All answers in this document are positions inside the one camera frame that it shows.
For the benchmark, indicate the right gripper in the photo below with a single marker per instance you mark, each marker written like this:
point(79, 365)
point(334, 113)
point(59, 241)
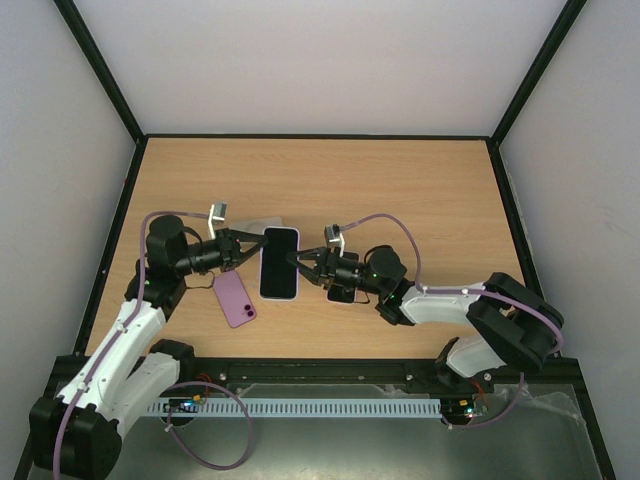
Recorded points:
point(323, 266)

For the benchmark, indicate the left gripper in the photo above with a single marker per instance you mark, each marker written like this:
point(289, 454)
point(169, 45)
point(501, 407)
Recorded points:
point(230, 251)

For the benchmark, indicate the black screen phone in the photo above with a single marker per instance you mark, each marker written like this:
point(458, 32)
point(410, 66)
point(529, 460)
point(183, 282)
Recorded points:
point(340, 294)

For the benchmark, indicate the lavender phone case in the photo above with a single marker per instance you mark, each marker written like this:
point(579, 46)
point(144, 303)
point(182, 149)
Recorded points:
point(297, 270)

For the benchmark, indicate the purple phone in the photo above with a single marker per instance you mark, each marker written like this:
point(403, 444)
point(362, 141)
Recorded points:
point(233, 298)

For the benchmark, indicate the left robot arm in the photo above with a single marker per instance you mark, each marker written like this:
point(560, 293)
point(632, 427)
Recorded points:
point(80, 431)

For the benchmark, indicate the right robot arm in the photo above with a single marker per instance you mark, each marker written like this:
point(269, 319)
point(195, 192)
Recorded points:
point(513, 326)

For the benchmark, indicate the beige phone case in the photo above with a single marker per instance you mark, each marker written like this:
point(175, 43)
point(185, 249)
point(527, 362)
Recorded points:
point(256, 226)

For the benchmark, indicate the grey metal plate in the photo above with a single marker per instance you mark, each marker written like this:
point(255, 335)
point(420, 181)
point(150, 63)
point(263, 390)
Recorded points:
point(512, 433)

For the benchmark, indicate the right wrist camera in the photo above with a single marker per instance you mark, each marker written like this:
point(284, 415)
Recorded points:
point(334, 238)

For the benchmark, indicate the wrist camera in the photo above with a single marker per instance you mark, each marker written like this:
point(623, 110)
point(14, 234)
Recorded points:
point(216, 216)
point(334, 238)

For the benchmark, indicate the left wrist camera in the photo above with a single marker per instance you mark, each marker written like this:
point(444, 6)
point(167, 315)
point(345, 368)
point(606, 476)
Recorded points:
point(216, 216)

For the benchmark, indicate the black aluminium frame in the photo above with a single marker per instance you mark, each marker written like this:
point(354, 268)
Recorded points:
point(558, 370)

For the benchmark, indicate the light blue slotted cable duct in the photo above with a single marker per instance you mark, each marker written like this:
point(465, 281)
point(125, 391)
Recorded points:
point(404, 408)

